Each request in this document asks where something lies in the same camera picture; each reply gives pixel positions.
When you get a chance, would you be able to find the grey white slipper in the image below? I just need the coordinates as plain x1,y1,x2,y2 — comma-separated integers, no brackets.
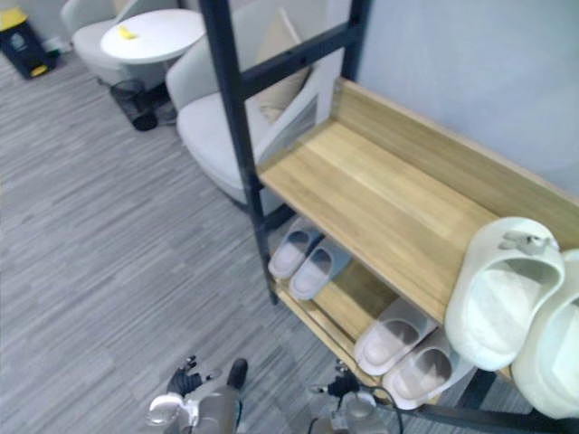
289,239,353,301
382,327,475,410
267,220,325,279
354,297,439,377

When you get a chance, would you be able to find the narrow wooden rack shelf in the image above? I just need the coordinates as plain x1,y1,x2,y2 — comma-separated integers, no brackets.
275,258,443,407

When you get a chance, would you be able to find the black wire wastebasket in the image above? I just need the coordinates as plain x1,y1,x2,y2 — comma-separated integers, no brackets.
109,77,160,133

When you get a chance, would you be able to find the black and yellow trash bin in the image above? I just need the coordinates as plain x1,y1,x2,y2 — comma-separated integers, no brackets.
0,5,59,80

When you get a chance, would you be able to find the round white table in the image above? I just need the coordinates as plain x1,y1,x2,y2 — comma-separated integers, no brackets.
100,8,207,88

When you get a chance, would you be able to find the pale green slipper with charm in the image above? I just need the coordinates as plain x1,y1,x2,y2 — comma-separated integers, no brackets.
444,216,567,373

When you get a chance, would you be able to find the robot left leg with foot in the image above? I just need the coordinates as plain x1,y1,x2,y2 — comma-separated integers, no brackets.
183,358,250,434

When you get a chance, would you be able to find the beige cushion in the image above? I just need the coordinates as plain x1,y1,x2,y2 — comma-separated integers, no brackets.
254,7,314,126

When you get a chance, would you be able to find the wide wooden rack shelf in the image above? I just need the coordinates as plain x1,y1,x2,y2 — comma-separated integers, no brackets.
256,76,579,382

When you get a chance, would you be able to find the black metal rack frame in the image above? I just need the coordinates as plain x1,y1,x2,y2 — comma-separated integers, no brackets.
198,0,579,434

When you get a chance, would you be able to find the plain pale green slipper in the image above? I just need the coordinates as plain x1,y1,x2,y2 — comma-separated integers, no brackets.
510,248,579,420

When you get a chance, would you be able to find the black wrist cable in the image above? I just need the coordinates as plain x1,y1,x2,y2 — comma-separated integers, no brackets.
373,401,404,434

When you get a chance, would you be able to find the light grey armchair with cushion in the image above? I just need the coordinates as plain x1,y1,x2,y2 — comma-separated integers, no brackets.
165,0,346,214

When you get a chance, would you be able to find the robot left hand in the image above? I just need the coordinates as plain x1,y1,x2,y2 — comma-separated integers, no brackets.
166,354,214,397

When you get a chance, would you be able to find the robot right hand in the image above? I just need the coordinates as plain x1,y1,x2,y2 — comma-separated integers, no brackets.
308,360,362,399

